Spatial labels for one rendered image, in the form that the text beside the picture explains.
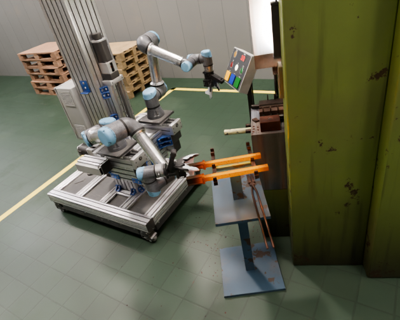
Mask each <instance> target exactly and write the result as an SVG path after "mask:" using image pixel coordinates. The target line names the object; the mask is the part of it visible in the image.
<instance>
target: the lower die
mask: <svg viewBox="0 0 400 320"><path fill-rule="evenodd" d="M279 102H283V98H277V99H270V100H261V101H259V105H262V104H268V103H279ZM277 106H278V107H279V114H284V109H283V104H282V105H271V106H265V107H263V109H264V115H265V116H268V115H270V107H271V113H272V115H274V114H277ZM259 113H260V116H263V110H262V107H259Z"/></svg>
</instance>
